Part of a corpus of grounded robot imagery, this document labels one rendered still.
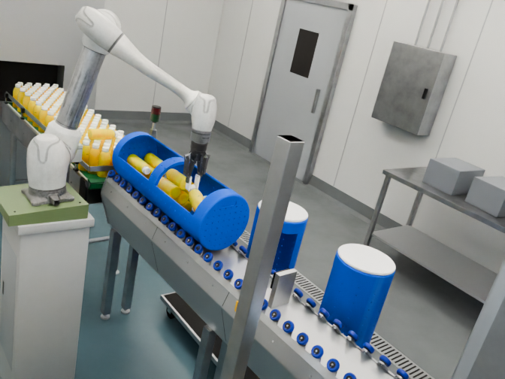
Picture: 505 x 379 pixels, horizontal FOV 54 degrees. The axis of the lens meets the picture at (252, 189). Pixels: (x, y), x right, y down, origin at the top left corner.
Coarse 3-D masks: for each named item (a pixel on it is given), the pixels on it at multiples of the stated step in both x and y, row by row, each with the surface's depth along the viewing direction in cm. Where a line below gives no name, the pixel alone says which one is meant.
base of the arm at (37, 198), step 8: (24, 192) 218; (32, 192) 213; (40, 192) 212; (48, 192) 212; (56, 192) 215; (64, 192) 219; (32, 200) 210; (40, 200) 211; (48, 200) 213; (56, 200) 210; (64, 200) 217; (72, 200) 219
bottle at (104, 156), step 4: (104, 152) 287; (108, 152) 289; (100, 156) 287; (104, 156) 287; (108, 156) 288; (100, 160) 288; (104, 160) 287; (108, 160) 289; (100, 164) 288; (104, 164) 288; (108, 164) 290; (100, 172) 290; (104, 172) 290; (100, 176) 291; (104, 176) 291
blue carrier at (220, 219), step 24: (120, 144) 269; (144, 144) 282; (120, 168) 267; (168, 168) 242; (144, 192) 251; (216, 192) 220; (168, 216) 240; (192, 216) 218; (216, 216) 218; (240, 216) 228; (216, 240) 225
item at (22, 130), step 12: (12, 108) 378; (12, 120) 375; (24, 120) 359; (12, 132) 381; (24, 132) 356; (36, 132) 340; (12, 144) 385; (24, 144) 358; (12, 156) 388; (12, 168) 392; (72, 168) 295; (12, 180) 396; (24, 180) 403; (72, 180) 296; (84, 180) 282; (84, 192) 283; (96, 192) 319; (96, 240) 340; (108, 240) 347; (120, 240) 352
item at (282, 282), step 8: (280, 272) 195; (288, 272) 196; (296, 272) 199; (272, 280) 197; (280, 280) 194; (288, 280) 198; (272, 288) 196; (280, 288) 196; (288, 288) 200; (272, 296) 197; (280, 296) 199; (288, 296) 202; (272, 304) 197; (280, 304) 201
